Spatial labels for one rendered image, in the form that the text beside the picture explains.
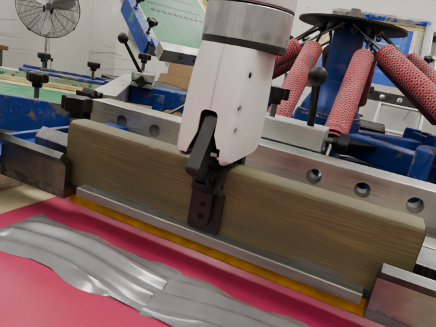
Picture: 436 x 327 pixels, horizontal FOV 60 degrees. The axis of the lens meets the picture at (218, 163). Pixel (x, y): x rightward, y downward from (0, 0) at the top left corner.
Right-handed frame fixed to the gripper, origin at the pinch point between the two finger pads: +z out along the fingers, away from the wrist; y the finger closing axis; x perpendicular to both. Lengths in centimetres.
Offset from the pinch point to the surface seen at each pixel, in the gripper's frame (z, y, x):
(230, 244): 2.0, 2.6, 3.3
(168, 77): 21, -367, -219
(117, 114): -1.1, -21.6, -28.5
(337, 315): 6.1, 0.6, 13.7
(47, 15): -22, -289, -331
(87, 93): -3.4, -22.2, -36.1
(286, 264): 2.1, 2.5, 8.5
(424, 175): 3, -60, 26
